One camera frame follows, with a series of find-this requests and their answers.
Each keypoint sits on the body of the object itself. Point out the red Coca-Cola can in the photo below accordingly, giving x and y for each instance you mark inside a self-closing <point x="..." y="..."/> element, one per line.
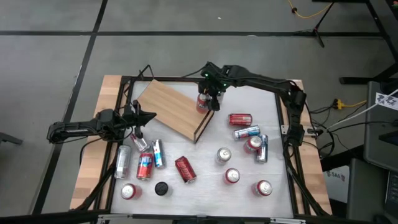
<point x="185" y="169"/>
<point x="240" y="119"/>

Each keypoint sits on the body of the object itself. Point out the white paper label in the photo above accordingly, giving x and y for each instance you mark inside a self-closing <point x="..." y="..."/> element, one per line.
<point x="387" y="101"/>

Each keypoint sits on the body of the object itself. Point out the dark chair base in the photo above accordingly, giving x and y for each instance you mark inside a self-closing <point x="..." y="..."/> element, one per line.
<point x="9" y="138"/>

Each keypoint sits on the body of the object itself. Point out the grey cabinet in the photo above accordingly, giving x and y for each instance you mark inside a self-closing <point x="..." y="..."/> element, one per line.
<point x="377" y="140"/>

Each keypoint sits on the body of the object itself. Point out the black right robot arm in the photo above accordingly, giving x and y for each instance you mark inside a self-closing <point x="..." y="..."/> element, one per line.
<point x="264" y="82"/>

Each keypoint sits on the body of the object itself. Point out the blue silver slim can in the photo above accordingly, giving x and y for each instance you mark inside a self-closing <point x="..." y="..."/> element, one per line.
<point x="262" y="153"/>
<point x="158" y="154"/>
<point x="246" y="132"/>

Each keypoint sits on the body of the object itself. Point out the red soda can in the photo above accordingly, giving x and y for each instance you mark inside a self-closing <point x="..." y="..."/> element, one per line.
<point x="128" y="191"/>

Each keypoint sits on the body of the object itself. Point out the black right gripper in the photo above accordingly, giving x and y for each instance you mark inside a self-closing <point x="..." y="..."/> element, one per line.
<point x="214" y="79"/>

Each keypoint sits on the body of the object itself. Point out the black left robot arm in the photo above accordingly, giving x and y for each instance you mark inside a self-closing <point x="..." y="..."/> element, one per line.
<point x="74" y="127"/>

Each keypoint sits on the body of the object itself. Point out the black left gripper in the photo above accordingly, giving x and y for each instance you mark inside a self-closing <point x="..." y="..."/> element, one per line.
<point x="130" y="116"/>

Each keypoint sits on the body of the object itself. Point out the silver aluminium bar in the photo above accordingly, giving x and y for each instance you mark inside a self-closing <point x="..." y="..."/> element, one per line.
<point x="115" y="216"/>

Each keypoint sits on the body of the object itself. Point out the black tripod stand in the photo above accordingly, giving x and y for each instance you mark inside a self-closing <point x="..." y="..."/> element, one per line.
<point x="315" y="30"/>

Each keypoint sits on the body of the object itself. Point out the black desk frame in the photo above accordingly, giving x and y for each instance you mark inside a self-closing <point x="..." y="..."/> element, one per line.
<point x="357" y="80"/>

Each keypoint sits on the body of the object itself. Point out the white labelled box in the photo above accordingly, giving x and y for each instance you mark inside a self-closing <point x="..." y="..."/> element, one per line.
<point x="337" y="185"/>

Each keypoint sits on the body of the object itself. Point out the grey box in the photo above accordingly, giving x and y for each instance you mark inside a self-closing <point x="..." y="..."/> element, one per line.
<point x="367" y="193"/>

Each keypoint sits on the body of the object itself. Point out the red silver slim can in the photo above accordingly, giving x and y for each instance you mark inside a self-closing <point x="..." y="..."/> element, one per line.
<point x="140" y="144"/>

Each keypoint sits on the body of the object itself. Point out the silver Diet Coke can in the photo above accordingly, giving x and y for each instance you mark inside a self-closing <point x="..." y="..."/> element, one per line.
<point x="223" y="155"/>

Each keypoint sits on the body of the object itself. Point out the red Fanta can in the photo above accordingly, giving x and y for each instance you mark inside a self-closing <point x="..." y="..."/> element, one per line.
<point x="253" y="143"/>
<point x="145" y="166"/>
<point x="232" y="175"/>
<point x="263" y="188"/>
<point x="201" y="106"/>

